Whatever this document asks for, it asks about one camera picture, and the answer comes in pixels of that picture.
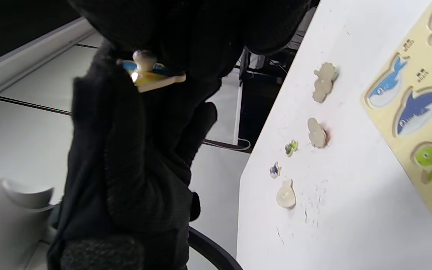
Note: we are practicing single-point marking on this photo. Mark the black and white controller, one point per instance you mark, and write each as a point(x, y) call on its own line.
point(6, 225)

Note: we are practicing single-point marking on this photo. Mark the wooden puzzle frame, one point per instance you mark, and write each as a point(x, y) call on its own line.
point(403, 144)

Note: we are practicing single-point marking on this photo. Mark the green turtle puzzle piece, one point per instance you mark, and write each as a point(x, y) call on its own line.
point(291, 148)

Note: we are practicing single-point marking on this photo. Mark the wooden seahorse-shaped puzzle piece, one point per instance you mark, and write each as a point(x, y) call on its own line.
point(323, 84)

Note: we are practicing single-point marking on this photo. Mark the wooden octopus-shaped puzzle piece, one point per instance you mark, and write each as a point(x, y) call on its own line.
point(316, 133)

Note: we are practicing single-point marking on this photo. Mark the person's right hand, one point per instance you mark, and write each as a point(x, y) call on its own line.
point(137, 150)

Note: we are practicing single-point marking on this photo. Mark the blue yellow fish puzzle piece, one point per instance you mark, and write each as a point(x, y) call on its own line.
point(152, 80)

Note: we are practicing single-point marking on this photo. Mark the wooden whale-shaped puzzle piece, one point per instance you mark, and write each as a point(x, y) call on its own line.
point(286, 195)

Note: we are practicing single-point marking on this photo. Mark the blue shark puzzle piece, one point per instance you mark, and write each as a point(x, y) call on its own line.
point(275, 170)

